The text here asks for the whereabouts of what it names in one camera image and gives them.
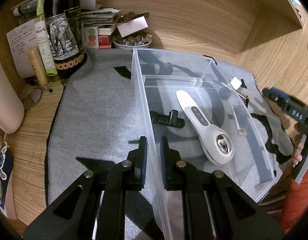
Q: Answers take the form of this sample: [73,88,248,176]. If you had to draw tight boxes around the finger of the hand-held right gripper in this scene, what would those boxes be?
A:
[262,87,295,111]

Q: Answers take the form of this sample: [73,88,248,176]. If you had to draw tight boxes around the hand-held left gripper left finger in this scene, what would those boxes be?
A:
[23,136,148,240]

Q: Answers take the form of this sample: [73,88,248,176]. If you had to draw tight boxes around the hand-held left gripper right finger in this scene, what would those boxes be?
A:
[159,135,286,240]

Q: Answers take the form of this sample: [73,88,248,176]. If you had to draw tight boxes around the clear plastic storage box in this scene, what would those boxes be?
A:
[131,47,275,240]

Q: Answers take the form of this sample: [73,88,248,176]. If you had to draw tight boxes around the person's right forearm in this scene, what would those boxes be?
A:
[278,162,308,233]

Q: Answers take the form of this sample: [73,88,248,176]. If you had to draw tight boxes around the person's right hand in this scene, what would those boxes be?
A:
[292,142,305,167]

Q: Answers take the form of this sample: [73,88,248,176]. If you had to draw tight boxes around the black clip device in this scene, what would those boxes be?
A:
[150,110,185,128]

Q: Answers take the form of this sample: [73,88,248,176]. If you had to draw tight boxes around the white and silver adapter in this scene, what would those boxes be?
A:
[230,77,250,107]

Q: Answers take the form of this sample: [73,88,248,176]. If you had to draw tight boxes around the thin tube with cap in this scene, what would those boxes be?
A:
[230,105,246,137]

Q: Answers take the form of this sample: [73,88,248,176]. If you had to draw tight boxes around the small round black disc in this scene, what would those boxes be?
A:
[219,86,232,101]

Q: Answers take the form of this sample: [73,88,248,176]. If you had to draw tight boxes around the white handheld massager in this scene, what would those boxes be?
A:
[175,90,235,166]

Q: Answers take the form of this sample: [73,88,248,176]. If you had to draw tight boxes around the grey mat with black print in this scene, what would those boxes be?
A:
[45,47,295,240]

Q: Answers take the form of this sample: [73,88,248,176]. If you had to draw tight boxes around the wooden shelf panel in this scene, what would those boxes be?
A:
[273,0,305,28]

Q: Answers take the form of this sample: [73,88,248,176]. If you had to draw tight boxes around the bowl of small stones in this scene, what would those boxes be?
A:
[112,32,153,49]

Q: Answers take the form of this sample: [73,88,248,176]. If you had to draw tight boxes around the black pen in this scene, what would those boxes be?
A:
[26,78,53,93]

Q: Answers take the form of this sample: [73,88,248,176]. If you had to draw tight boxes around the small round mirror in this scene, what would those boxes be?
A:
[21,87,43,111]

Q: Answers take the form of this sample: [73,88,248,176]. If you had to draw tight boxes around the white card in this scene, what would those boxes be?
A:
[117,16,148,38]

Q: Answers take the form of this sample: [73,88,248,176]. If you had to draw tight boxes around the beige tube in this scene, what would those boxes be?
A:
[27,48,49,86]

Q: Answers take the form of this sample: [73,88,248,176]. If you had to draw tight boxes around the cartoon sticker card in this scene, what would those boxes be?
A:
[0,142,17,221]

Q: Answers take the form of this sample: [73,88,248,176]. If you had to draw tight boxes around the dark bottle with elephant label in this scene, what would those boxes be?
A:
[43,0,88,79]

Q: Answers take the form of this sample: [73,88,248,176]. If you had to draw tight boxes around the stack of books and papers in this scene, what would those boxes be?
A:
[78,0,122,49]

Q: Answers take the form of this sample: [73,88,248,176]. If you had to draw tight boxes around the white plastic bottle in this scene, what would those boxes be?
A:
[0,56,25,134]

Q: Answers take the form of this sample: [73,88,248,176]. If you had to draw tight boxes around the green spray bottle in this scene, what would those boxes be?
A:
[35,0,60,83]

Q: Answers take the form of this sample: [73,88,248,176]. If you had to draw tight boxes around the handwritten paper note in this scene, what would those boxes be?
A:
[6,18,37,79]

